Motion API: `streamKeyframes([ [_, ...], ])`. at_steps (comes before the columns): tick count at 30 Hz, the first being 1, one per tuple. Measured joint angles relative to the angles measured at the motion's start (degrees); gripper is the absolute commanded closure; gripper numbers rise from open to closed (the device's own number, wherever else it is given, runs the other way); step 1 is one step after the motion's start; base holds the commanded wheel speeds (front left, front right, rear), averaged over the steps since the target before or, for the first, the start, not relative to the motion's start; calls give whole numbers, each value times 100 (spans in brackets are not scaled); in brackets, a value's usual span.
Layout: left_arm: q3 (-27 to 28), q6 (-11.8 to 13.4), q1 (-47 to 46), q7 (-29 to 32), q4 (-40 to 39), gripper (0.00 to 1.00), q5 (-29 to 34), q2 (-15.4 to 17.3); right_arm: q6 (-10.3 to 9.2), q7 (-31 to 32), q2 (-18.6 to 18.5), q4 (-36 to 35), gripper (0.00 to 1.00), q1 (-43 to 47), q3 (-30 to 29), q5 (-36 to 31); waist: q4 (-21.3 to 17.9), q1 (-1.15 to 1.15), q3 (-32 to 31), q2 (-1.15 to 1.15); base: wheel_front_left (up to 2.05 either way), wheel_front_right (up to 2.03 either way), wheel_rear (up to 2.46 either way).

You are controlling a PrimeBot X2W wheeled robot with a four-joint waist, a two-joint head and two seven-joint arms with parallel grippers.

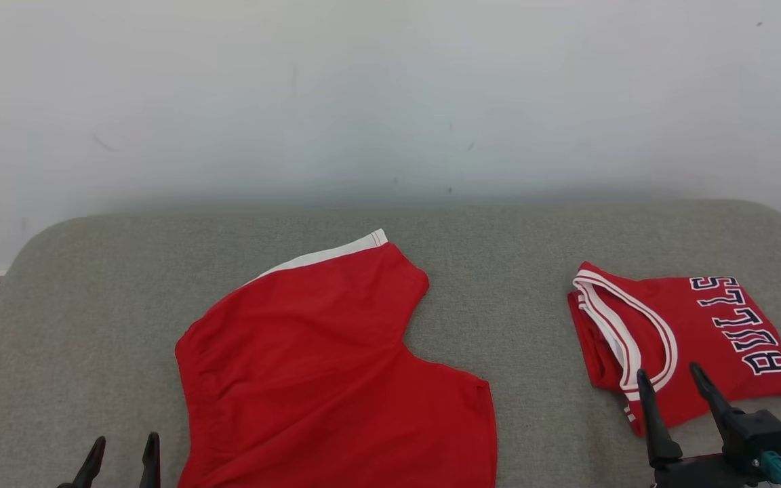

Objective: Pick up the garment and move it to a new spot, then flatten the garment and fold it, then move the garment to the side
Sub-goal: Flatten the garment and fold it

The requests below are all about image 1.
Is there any red shorts white trim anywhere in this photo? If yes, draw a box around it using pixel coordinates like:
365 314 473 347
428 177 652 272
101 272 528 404
175 229 498 488

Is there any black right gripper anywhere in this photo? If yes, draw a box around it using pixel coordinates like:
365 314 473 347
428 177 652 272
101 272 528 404
637 362 772 488

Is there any red Bulls basketball jersey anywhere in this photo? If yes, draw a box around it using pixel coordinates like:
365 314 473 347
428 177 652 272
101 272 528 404
567 261 781 439

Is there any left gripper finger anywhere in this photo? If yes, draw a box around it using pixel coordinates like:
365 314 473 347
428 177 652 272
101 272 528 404
138 431 161 488
58 436 107 488

